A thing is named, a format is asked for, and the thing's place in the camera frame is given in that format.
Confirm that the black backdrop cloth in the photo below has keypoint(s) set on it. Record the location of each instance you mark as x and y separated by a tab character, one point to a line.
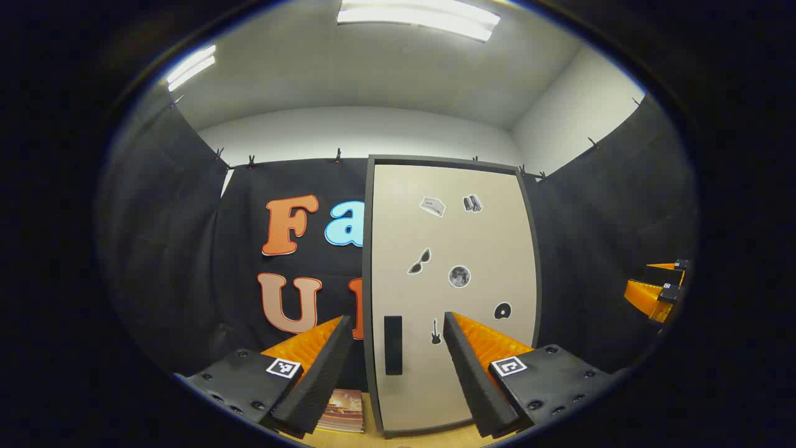
186	249

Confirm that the grey cabinet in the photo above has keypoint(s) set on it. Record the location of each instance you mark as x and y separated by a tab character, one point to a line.
367	249

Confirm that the stack of books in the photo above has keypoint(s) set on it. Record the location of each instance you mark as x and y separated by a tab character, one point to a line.
341	410

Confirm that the wide ceiling light panel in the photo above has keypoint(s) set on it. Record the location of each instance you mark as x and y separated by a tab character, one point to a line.
423	18

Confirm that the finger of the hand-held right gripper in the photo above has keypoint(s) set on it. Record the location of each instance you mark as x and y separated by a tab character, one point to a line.
643	297
662	275

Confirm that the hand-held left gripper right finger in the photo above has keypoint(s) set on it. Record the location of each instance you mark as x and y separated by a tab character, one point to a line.
472	379

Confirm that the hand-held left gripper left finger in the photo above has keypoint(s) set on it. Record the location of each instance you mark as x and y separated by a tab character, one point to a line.
323	373

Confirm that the narrow ceiling light panel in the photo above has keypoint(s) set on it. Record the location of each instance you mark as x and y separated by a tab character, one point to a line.
189	68

